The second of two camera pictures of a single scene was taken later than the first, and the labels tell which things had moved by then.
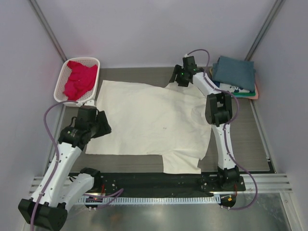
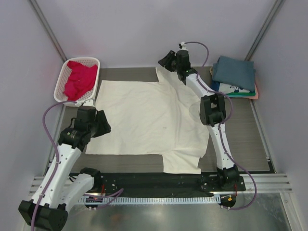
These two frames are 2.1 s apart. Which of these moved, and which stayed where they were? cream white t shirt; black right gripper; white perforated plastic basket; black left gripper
Moved: black right gripper
Stayed: black left gripper; white perforated plastic basket; cream white t shirt
